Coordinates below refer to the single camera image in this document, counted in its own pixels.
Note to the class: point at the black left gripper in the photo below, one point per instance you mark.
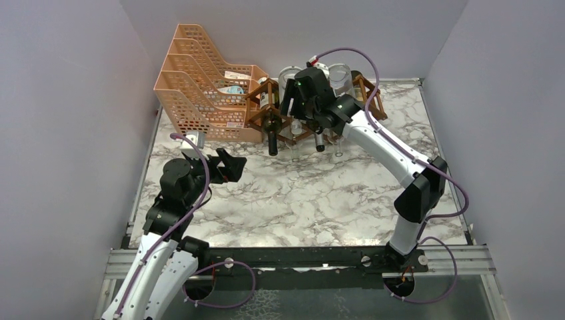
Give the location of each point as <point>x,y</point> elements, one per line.
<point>232,170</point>

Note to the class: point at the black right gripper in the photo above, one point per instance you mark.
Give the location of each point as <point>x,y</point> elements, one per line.
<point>291,91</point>

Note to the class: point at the clear bottle silver cap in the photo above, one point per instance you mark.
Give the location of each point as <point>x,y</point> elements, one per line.
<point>291,102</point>

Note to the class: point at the green wine bottle white label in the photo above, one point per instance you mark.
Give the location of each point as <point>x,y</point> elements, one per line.
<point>271,124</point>

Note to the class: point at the clear glass bottle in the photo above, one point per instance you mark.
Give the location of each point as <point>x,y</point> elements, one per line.
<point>294,144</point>
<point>336,142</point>

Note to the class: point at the dark green wine bottle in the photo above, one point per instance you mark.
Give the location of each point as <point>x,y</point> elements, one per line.
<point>318,139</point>

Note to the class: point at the clear round jug dark liquid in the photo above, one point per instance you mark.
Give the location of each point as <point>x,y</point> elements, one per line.
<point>340,79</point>

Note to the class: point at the green wine bottle silver neck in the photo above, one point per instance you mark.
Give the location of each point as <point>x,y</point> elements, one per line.
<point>356,85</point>

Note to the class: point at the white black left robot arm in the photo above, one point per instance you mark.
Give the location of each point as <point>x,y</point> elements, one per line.
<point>166,257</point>

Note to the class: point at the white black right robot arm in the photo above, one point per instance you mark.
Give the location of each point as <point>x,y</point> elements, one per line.
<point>423,179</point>

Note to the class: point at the brown wooden wine rack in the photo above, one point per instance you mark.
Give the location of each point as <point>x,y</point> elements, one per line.
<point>345,108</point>

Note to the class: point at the blue round item in organizer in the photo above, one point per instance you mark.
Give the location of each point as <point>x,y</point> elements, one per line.
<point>233,90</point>

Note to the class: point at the white box in organizer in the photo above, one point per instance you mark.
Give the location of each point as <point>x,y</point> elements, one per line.
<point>236,75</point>

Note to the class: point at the peach plastic file organizer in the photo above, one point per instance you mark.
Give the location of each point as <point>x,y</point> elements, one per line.
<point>192,71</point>

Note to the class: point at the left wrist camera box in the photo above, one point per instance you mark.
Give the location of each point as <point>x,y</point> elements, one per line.
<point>193,144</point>

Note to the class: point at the black mounting rail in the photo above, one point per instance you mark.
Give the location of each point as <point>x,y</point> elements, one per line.
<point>301,268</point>

